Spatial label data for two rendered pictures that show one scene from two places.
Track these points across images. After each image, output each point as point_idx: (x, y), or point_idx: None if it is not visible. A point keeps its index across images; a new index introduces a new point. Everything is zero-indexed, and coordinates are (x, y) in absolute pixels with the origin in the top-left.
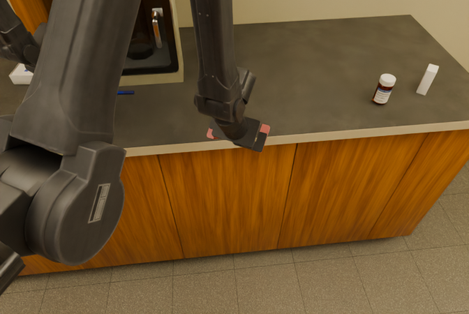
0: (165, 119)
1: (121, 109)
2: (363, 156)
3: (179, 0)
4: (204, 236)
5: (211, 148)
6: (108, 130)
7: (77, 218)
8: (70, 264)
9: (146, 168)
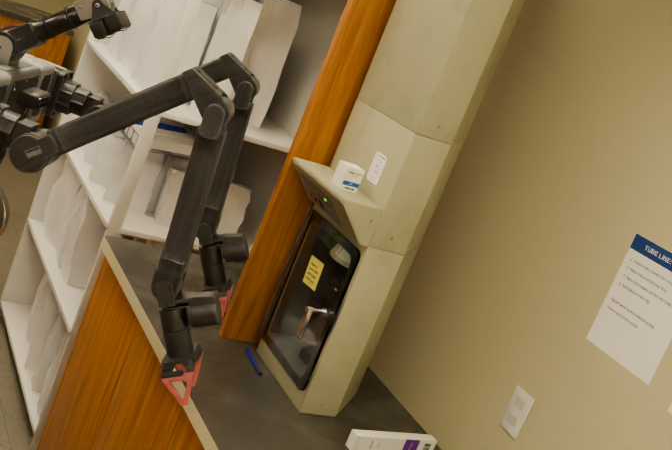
0: (225, 392)
1: (230, 366)
2: None
3: (445, 394)
4: None
5: (197, 429)
6: (64, 146)
7: (24, 143)
8: (9, 153)
9: (169, 418)
